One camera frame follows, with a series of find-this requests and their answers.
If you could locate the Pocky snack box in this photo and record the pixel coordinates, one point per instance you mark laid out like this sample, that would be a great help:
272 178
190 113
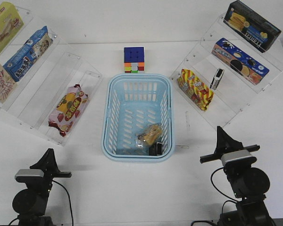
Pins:
7 84

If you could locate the left clear acrylic shelf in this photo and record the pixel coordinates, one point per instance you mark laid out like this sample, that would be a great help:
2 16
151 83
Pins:
46 82

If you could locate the pink strawberry snack bag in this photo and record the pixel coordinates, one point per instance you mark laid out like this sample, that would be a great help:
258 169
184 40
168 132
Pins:
68 110

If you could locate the black Franzzi biscuit box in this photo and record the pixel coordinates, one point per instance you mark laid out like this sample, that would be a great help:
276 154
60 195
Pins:
255 29

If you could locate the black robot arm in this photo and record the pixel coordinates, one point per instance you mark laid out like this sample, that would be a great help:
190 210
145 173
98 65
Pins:
249 184
31 203

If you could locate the yellow green wafer box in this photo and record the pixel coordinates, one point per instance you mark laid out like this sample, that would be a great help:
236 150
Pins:
10 23

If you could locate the blue cookie bag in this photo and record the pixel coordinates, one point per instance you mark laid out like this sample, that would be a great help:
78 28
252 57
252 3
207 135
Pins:
20 63

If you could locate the right clear acrylic shelf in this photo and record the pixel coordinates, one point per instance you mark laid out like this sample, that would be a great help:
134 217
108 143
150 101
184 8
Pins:
233 93

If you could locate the black tissue pack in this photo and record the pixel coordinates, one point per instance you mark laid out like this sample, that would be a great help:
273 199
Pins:
156 149
217 78

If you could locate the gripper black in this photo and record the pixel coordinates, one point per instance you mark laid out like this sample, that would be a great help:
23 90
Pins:
226 144
43 185

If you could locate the multicolour Rubik's cube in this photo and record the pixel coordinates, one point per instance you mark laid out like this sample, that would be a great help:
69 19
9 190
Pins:
134 59

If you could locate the light blue plastic basket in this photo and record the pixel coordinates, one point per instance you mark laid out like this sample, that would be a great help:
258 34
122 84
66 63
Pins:
134 102

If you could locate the clear acrylic shelf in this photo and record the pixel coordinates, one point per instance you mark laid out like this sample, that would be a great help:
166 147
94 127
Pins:
46 82
233 93

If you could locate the bread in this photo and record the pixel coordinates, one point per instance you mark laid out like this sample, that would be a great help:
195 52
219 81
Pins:
149 136

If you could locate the red yellow striped snack pack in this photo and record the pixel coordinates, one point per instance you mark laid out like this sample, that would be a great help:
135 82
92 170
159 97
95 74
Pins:
195 89

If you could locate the blue Oreo cookie box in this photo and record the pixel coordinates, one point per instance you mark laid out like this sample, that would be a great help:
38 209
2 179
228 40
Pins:
239 61

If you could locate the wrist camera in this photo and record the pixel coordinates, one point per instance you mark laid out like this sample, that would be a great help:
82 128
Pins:
27 175
235 156

